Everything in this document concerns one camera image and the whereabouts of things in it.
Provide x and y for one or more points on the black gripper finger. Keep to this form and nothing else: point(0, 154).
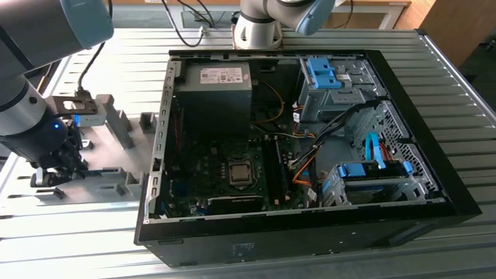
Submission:
point(57, 175)
point(78, 151)

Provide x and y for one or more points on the blue RAM stick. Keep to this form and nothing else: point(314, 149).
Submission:
point(92, 173)

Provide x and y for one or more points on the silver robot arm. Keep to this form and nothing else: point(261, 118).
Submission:
point(18, 110)

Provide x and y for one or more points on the black RAM slot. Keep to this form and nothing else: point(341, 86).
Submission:
point(269, 174)

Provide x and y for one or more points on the grey parts rack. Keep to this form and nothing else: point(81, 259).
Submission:
point(116, 151)

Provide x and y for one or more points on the green motherboard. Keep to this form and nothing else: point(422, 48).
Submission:
point(201, 171)

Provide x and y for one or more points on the grey power supply unit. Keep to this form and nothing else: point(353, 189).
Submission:
point(193, 78)

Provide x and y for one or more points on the black CPU socket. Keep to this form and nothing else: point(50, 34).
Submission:
point(240, 161)

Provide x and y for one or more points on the silver CPU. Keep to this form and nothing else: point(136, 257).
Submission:
point(240, 172)

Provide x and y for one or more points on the black graphics card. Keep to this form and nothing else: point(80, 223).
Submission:
point(236, 203)

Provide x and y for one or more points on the black PC case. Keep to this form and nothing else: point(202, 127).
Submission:
point(309, 241)

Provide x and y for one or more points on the blue plastic drive latch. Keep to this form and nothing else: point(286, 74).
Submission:
point(329, 82)
point(318, 67)

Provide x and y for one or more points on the silver optical drive cage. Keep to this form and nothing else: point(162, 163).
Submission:
point(340, 98)

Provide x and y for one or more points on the hard disk in blue carrier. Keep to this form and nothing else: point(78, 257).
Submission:
point(350, 170)

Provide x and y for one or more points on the silver disk bay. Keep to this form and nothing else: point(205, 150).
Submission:
point(386, 189)

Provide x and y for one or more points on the wooden desk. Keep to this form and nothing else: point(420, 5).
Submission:
point(372, 20)

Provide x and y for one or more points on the wooden cabinet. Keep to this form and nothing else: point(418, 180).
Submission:
point(457, 26)

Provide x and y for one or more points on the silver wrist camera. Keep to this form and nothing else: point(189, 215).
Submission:
point(90, 120)

